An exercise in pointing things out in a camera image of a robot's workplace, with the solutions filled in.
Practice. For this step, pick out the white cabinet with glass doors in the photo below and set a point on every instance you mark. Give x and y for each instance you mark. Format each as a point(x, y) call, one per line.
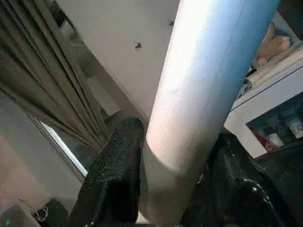
point(279, 99)

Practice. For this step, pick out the grey sheer curtain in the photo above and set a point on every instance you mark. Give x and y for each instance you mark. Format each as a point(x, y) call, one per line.
point(42, 80)

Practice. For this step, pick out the beige plush toy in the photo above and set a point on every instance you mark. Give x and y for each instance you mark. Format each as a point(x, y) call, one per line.
point(272, 47)

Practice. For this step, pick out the white plastic table leg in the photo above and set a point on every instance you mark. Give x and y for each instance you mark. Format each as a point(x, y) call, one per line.
point(203, 85)

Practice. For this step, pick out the black work mat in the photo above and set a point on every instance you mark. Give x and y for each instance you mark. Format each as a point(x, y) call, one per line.
point(289, 165)

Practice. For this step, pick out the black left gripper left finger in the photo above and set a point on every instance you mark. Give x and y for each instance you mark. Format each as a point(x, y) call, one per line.
point(111, 184)

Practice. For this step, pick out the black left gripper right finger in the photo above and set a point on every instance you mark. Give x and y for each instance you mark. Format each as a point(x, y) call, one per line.
point(236, 189)

